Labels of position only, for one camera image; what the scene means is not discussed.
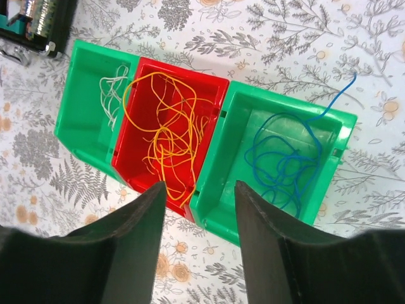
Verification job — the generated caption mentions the floral patterned table mat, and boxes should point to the floral patterned table mat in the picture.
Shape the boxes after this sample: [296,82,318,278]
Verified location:
[1,1,404,303]

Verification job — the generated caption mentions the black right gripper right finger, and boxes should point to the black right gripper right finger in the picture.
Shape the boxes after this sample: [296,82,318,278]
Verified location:
[235,181,404,303]

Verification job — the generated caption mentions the left green plastic bin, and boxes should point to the left green plastic bin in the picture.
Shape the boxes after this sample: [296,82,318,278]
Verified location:
[54,40,140,182]

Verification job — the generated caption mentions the green plastic bin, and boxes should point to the green plastic bin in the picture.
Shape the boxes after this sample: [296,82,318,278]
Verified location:
[190,81,358,244]
[54,40,140,182]

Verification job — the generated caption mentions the red plastic bin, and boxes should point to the red plastic bin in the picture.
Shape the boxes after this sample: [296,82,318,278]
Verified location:
[111,57,230,221]

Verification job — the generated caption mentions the yellow wire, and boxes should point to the yellow wire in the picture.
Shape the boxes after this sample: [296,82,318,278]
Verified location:
[122,71,212,208]

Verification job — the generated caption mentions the white wire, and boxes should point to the white wire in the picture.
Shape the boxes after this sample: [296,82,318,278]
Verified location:
[99,65,130,129]

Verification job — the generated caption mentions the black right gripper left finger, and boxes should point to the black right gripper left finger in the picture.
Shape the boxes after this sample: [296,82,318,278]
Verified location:
[1,182,166,303]

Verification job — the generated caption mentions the right green plastic bin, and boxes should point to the right green plastic bin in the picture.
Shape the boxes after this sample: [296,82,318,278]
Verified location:
[190,81,358,244]

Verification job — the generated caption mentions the blue wire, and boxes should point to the blue wire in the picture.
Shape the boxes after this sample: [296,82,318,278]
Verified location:
[244,72,359,219]

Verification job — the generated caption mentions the black poker chip case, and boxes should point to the black poker chip case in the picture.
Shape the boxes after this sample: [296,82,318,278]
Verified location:
[1,1,77,67]

